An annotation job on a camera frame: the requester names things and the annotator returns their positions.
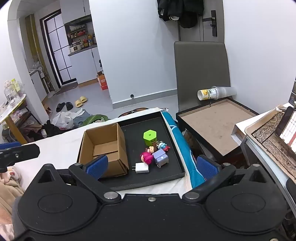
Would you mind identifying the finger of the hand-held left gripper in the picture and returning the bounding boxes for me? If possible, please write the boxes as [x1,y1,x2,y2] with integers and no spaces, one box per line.
[0,144,40,173]
[0,142,22,151]

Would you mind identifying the dark clothes pile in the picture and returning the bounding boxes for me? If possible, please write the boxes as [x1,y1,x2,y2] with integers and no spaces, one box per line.
[43,120,62,137]

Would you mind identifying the white plastic bag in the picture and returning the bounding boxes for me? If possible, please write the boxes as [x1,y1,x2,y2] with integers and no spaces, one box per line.
[52,111,74,130]

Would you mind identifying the light blue cloth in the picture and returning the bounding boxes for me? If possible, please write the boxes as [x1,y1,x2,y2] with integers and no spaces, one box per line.
[73,110,93,124]

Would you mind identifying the white flat box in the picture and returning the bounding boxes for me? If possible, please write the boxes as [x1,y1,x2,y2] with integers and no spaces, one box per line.
[231,109,280,149]

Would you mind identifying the black door lock handle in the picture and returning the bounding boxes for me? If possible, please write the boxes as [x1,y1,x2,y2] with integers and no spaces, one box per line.
[202,10,218,37]

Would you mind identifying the translucent plastic cup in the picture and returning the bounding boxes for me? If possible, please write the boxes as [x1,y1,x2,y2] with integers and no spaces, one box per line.
[216,86,237,99]

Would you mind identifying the black framed glass door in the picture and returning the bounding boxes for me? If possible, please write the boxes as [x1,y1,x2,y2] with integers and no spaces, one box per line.
[40,10,78,87]

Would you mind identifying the black shallow tray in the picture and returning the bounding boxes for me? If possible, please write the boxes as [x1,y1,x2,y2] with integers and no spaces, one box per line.
[77,111,185,192]

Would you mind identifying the white wall charger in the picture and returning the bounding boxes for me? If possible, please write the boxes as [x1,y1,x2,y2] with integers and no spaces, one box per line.
[132,162,150,174]

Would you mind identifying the pink hooded figurine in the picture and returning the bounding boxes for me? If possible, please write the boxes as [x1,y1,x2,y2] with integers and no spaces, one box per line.
[140,146,156,165]

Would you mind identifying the brown round mat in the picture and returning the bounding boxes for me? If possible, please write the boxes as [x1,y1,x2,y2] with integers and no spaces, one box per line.
[118,107,148,117]

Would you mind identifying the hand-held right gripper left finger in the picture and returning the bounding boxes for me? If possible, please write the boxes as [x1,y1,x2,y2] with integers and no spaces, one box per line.
[35,155,122,204]

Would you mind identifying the white standing fan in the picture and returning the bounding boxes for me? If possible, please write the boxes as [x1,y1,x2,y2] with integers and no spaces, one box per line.
[33,64,45,78]

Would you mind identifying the tablet with bright screen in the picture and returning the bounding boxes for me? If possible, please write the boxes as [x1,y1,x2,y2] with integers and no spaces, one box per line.
[274,106,296,153]

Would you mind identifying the green hexagonal box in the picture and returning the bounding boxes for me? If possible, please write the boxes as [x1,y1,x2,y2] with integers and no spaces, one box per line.
[143,130,158,146]

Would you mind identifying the purple toy block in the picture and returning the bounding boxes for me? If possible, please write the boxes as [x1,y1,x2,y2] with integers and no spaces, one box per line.
[152,149,169,168]

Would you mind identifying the grey door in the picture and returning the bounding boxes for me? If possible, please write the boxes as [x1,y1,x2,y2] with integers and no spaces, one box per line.
[178,0,225,43]

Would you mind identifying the patterned tray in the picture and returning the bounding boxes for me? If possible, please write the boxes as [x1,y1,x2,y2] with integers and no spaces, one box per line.
[245,109,296,180]

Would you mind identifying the black hanging jackets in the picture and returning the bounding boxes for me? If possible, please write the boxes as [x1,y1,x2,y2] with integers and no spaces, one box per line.
[157,0,204,29]

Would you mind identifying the white kitchen cabinet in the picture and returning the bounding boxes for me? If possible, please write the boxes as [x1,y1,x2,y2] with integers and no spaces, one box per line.
[68,45,102,85]

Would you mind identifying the yellow legged side table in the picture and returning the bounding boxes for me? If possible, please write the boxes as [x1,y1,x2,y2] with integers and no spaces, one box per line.
[0,94,33,144]

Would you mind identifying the black desk mat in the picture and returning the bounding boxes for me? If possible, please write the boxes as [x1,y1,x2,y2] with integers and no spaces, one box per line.
[286,177,296,197]

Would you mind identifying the brown cardboard box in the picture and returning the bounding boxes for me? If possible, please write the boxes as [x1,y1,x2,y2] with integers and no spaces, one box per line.
[77,123,129,179]

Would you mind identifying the blue white cloth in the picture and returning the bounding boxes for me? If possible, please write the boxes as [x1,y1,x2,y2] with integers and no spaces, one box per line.
[161,108,206,189]

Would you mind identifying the orange cardboard box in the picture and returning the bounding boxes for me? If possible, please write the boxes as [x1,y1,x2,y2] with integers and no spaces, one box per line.
[97,74,109,91]

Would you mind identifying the green cartoon mat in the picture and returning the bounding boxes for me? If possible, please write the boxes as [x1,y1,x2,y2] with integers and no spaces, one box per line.
[81,114,109,127]

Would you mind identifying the white upper cabinet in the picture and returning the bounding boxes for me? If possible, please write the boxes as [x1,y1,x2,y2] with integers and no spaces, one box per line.
[60,0,92,24]

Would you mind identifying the yellow print paper cup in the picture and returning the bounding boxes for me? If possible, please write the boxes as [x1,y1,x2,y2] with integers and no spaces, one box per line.
[197,88,219,101]

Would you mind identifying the small colourful figurine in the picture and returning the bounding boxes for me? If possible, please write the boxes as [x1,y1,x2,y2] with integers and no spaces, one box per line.
[155,140,171,151]

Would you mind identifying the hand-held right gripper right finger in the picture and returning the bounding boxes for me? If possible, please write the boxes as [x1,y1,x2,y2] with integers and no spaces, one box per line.
[182,155,266,204]

